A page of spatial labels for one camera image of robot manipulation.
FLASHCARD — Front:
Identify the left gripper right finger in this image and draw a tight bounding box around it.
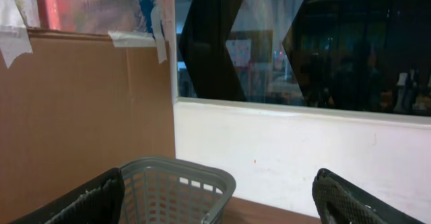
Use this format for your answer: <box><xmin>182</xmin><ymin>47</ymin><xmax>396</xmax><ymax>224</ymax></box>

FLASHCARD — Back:
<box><xmin>312</xmin><ymin>168</ymin><xmax>423</xmax><ymax>224</ymax></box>

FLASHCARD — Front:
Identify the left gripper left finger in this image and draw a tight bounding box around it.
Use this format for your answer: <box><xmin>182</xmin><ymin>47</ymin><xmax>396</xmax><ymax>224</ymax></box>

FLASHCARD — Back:
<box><xmin>12</xmin><ymin>167</ymin><xmax>125</xmax><ymax>224</ymax></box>

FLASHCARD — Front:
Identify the dark glass window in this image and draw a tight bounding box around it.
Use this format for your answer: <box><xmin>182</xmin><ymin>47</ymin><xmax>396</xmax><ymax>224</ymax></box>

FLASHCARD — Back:
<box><xmin>175</xmin><ymin>0</ymin><xmax>430</xmax><ymax>116</ymax></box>

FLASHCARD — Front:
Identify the grey plastic mesh basket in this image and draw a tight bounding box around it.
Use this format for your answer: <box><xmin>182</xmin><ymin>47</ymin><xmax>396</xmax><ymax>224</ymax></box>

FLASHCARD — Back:
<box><xmin>119</xmin><ymin>157</ymin><xmax>236</xmax><ymax>224</ymax></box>

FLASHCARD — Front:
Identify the colourful taped poster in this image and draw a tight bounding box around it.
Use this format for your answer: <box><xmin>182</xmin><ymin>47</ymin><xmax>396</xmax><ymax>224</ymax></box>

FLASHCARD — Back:
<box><xmin>1</xmin><ymin>0</ymin><xmax>174</xmax><ymax>37</ymax></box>

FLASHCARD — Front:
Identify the brown cardboard sheet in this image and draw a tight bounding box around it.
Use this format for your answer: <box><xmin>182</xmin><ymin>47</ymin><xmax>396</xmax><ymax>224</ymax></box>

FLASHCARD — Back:
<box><xmin>1</xmin><ymin>29</ymin><xmax>175</xmax><ymax>223</ymax></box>

